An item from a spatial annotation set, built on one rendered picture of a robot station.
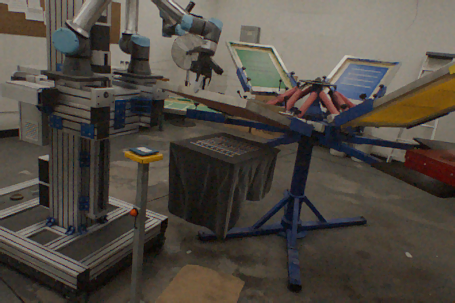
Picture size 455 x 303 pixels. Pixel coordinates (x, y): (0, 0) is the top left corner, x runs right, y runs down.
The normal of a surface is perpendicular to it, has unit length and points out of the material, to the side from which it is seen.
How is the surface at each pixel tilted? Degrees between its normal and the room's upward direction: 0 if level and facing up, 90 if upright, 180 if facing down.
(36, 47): 90
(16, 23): 90
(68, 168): 90
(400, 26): 90
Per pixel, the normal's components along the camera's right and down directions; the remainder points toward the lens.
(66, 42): 0.01, 0.39
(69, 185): -0.43, 0.20
